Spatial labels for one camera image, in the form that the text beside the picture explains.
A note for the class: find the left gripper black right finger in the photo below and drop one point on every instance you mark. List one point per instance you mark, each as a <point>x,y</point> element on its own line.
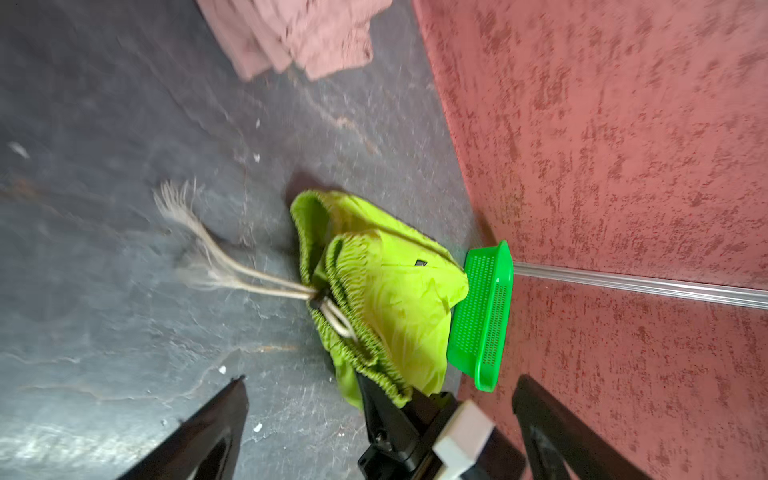
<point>558,444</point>

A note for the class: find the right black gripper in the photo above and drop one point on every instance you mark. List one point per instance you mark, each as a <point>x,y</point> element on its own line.
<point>401,438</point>

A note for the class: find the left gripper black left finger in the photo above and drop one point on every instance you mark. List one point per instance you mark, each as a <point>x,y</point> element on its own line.
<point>206,445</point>

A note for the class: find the lime green shorts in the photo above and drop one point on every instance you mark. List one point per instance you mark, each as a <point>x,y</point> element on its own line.
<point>380,292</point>

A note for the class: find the pink shorts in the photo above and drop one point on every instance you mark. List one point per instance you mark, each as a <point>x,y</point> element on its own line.
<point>319,37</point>

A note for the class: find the green plastic basket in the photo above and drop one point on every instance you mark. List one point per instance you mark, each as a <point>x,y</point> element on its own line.
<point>479,322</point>

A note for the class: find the right aluminium corner post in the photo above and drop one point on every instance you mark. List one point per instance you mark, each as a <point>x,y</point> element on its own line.
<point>719,294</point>

